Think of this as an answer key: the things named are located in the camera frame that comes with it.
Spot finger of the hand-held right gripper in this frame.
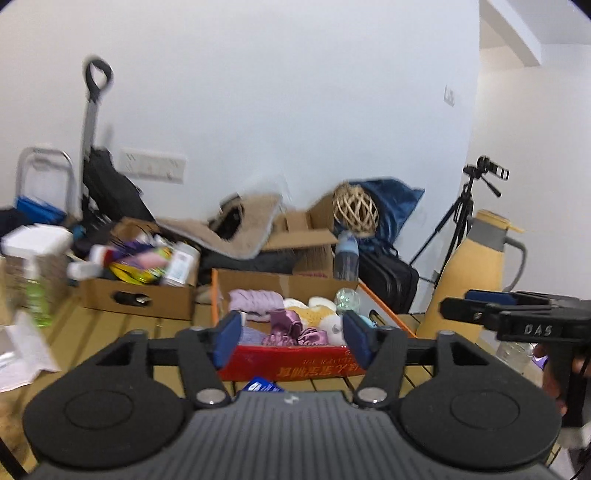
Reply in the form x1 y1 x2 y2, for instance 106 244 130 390
441 298 513 330
466 290 555 306

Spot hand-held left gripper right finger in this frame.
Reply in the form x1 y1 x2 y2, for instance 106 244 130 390
342 310 502 409

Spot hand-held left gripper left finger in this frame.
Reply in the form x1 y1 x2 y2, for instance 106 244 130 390
88 311 242 408

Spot lavender cloth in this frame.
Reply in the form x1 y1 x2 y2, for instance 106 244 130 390
238 325 275 346

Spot white and yellow plush toy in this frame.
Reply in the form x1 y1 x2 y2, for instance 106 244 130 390
295 295 347 346

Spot lilac knit item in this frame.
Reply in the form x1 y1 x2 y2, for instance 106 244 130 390
228 289 284 321

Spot purple satin scrunchie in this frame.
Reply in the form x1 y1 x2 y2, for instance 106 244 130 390
262 309 329 347

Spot red cardboard box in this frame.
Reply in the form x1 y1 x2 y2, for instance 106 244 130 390
211 268 416 381

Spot person's right hand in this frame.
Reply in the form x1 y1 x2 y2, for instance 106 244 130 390
531 344 568 416

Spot yellow thermos jug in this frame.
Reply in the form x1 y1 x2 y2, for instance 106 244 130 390
418 209 527 344

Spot clear glass cup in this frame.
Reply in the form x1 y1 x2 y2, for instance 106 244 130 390
496 342 534 374

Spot blue packet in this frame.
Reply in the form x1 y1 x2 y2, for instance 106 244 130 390
245 377 282 393

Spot black laptop bag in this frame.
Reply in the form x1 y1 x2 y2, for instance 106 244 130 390
358 251 420 315

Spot clear water bottle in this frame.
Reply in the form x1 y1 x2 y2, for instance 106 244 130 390
334 231 360 281

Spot black tripod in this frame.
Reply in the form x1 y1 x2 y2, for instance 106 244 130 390
409 182 476 289

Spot large open cardboard box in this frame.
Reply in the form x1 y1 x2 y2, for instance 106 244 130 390
261 208 340 278

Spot yellow packet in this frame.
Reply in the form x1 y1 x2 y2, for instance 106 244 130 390
111 262 162 284

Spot wicker ball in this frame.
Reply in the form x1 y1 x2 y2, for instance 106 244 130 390
332 182 379 238

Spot blue cloth bag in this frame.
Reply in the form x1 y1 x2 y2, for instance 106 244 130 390
335 176 424 252

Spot white bottle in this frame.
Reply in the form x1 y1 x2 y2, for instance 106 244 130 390
69 244 116 280

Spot green spray bottle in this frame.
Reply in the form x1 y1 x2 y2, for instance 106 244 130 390
25 268 54 328

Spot white paper sheets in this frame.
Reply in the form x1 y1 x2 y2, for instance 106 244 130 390
0 314 61 393

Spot woven basket with white lid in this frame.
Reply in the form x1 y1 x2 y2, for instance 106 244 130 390
0 225 75 315

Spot blue plastic crate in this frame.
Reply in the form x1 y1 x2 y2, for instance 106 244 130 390
16 196 65 224

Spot hand trolley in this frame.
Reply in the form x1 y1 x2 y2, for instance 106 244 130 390
16 58 114 232

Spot cardboard box with handle hole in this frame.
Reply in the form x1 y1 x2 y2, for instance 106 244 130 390
78 219 199 321

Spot small black camera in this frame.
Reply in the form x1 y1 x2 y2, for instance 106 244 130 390
463 156 510 197

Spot white wall socket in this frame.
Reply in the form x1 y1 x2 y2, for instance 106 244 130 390
119 148 188 183

